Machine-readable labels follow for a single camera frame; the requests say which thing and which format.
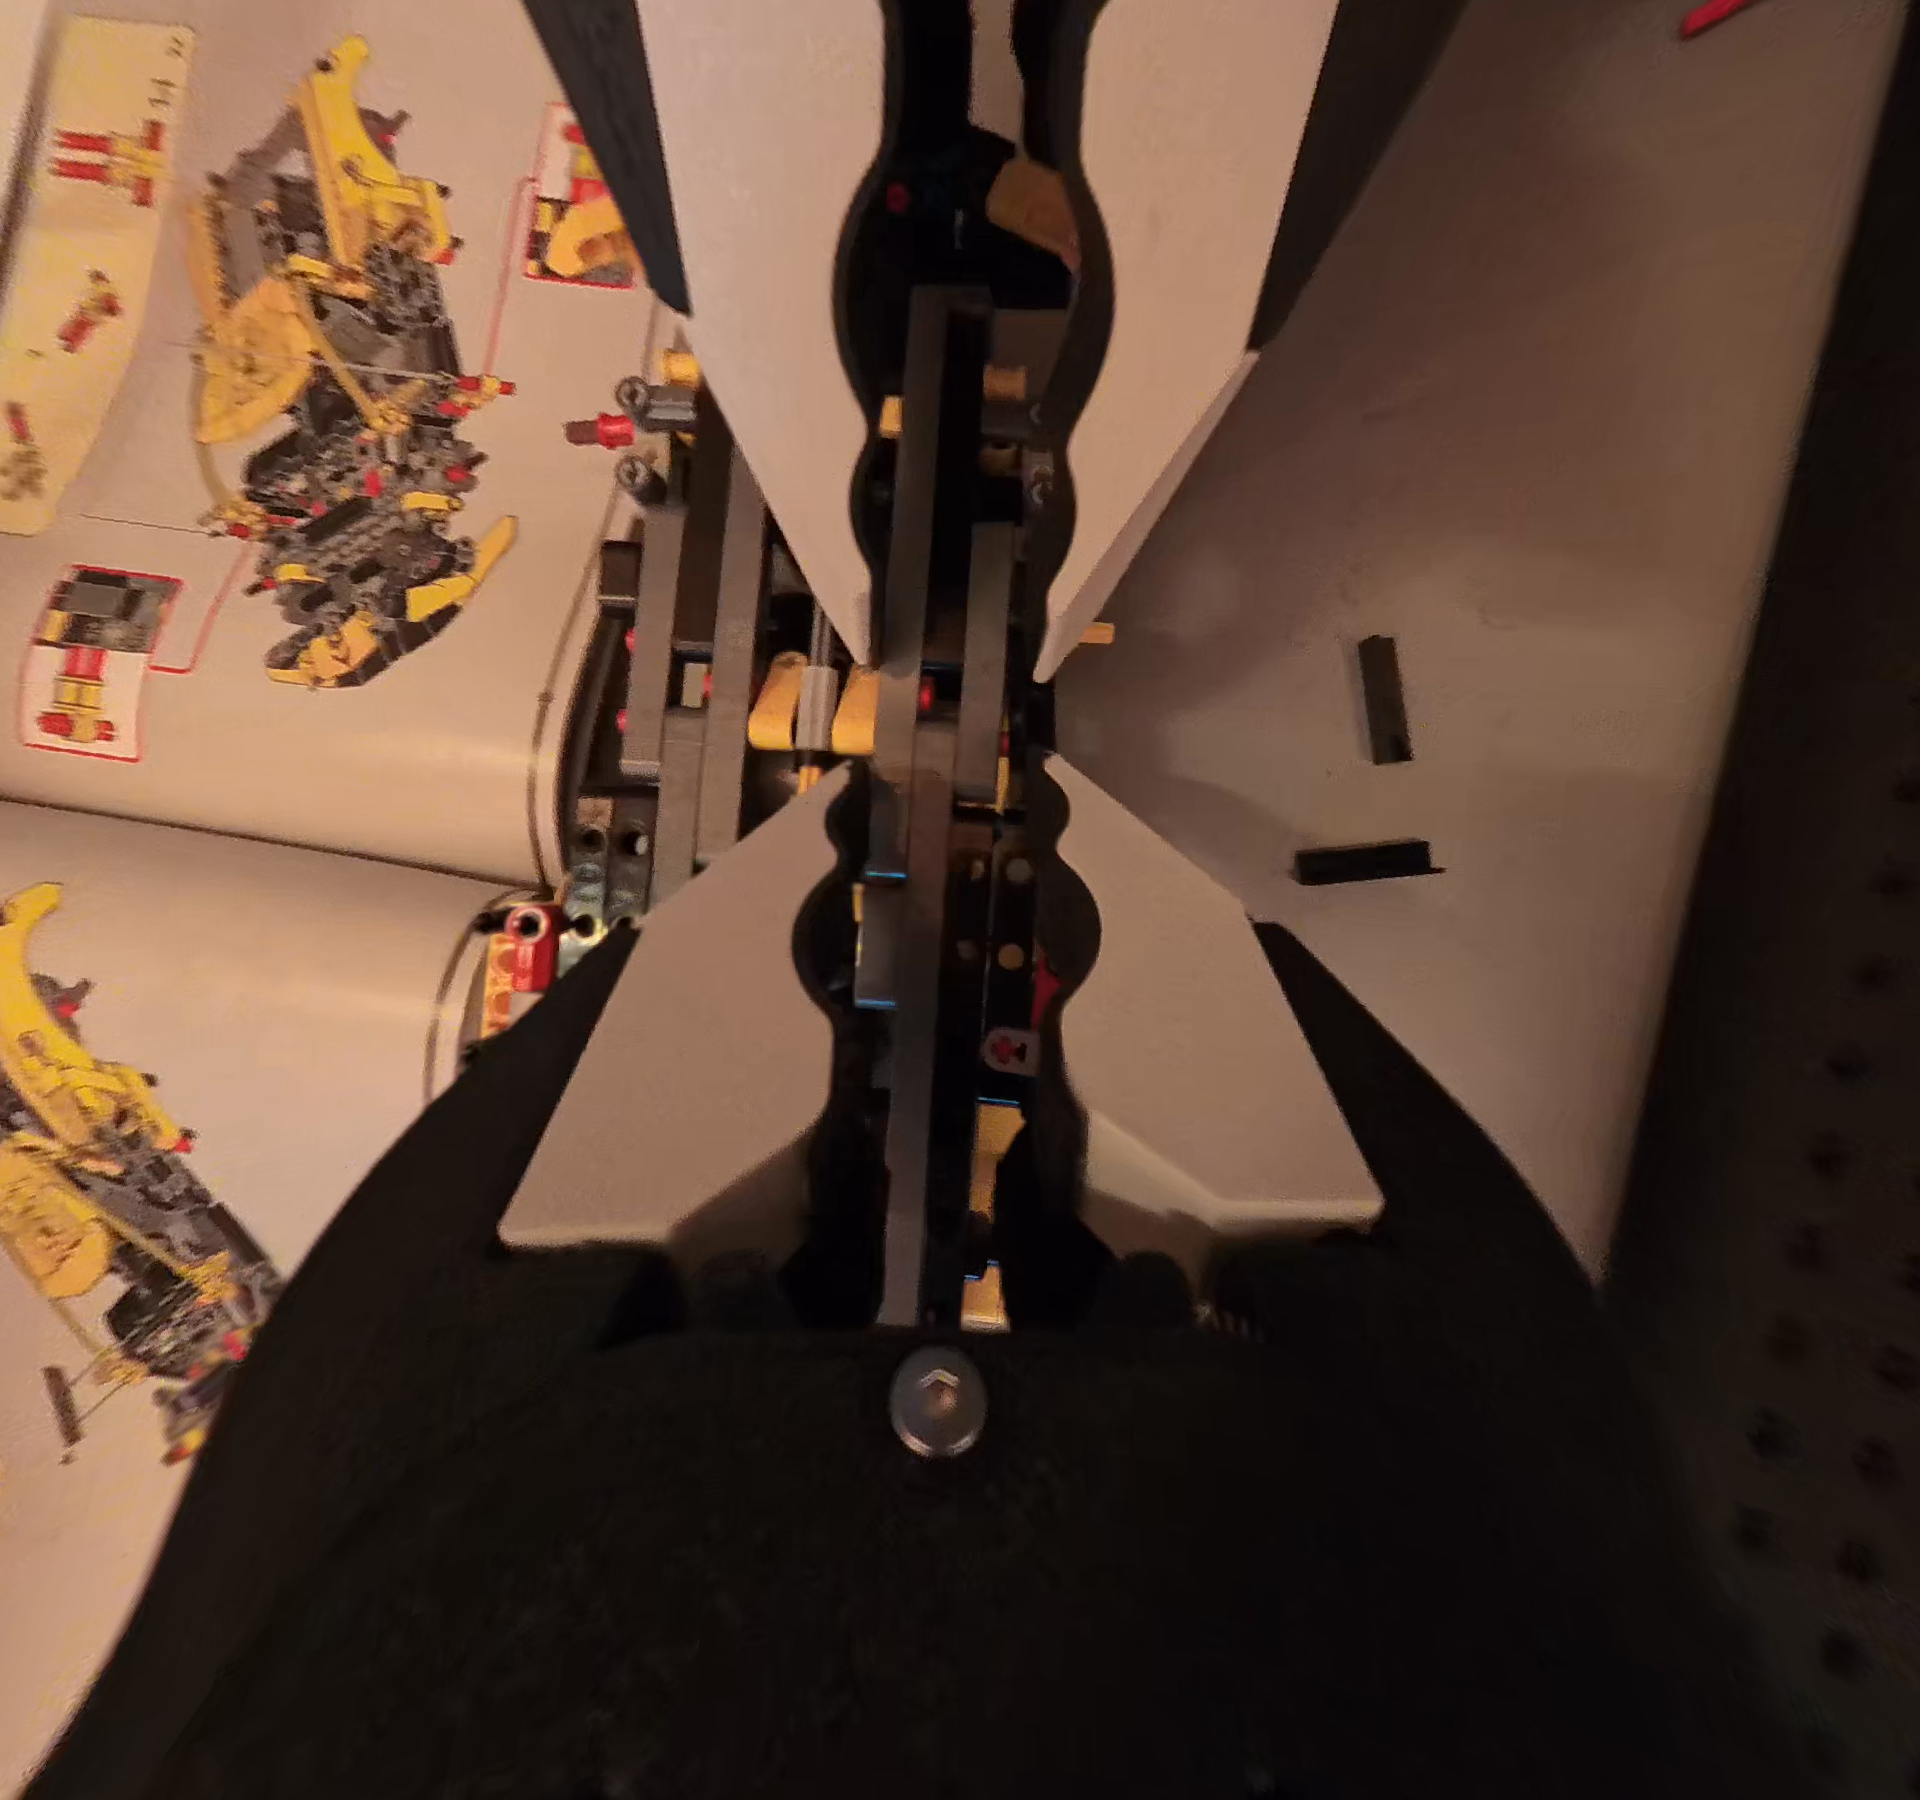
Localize grey desk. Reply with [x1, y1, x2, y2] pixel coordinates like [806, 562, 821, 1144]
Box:
[1035, 0, 1920, 1285]

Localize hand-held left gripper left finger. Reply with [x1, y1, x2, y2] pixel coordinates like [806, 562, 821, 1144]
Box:
[498, 763, 882, 1323]

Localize yellow toy brick car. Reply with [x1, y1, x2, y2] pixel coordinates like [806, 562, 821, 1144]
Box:
[477, 106, 1123, 1329]

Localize instruction booklet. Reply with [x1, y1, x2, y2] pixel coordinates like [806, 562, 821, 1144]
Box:
[0, 0, 710, 1508]

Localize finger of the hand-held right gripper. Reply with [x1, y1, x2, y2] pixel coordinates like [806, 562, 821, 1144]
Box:
[615, 0, 898, 664]
[1016, 0, 1374, 688]

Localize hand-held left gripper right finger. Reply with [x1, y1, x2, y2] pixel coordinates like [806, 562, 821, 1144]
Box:
[994, 755, 1385, 1327]

